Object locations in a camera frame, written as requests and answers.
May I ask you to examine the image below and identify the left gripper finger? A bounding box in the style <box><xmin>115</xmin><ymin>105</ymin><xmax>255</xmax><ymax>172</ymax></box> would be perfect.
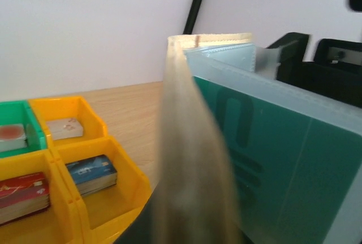
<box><xmin>114</xmin><ymin>190</ymin><xmax>157</xmax><ymax>244</ymax></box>

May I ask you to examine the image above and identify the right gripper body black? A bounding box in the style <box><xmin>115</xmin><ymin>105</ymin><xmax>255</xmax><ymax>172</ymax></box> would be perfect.
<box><xmin>267</xmin><ymin>32</ymin><xmax>361</xmax><ymax>108</ymax></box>

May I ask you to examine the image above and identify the blue card stack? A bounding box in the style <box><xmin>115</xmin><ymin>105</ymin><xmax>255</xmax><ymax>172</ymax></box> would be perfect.
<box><xmin>66</xmin><ymin>155</ymin><xmax>118</xmax><ymax>196</ymax></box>

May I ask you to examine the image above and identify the white pink card stack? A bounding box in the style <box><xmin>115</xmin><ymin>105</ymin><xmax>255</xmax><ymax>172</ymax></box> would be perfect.
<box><xmin>46</xmin><ymin>118</ymin><xmax>84</xmax><ymax>140</ymax></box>

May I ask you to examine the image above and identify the white red card stack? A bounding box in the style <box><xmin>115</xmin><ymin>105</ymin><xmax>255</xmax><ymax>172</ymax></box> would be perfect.
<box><xmin>1</xmin><ymin>123</ymin><xmax>27</xmax><ymax>152</ymax></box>

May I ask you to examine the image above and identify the yellow bin front right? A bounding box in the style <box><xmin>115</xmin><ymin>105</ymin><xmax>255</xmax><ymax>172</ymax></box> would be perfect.
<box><xmin>52</xmin><ymin>136</ymin><xmax>151</xmax><ymax>231</ymax></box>

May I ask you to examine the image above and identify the yellow bin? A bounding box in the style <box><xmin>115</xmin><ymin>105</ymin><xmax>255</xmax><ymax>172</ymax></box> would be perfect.
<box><xmin>52</xmin><ymin>136</ymin><xmax>151</xmax><ymax>231</ymax></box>
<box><xmin>1</xmin><ymin>150</ymin><xmax>83</xmax><ymax>243</ymax></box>
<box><xmin>28</xmin><ymin>96</ymin><xmax>108</xmax><ymax>147</ymax></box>

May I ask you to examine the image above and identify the yellow bin front middle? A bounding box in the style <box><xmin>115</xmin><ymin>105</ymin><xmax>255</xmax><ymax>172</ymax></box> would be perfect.
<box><xmin>1</xmin><ymin>150</ymin><xmax>83</xmax><ymax>243</ymax></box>

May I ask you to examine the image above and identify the yellow bin back right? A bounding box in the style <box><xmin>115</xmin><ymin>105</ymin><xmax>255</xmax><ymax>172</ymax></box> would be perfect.
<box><xmin>28</xmin><ymin>96</ymin><xmax>108</xmax><ymax>147</ymax></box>

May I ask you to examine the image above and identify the green storage bin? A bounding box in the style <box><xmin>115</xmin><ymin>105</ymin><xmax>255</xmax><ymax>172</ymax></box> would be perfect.
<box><xmin>1</xmin><ymin>100</ymin><xmax>48</xmax><ymax>158</ymax></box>

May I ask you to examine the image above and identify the black frame post right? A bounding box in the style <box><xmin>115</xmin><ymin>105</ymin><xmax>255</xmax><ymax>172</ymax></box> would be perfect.
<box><xmin>183</xmin><ymin>0</ymin><xmax>202</xmax><ymax>35</ymax></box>

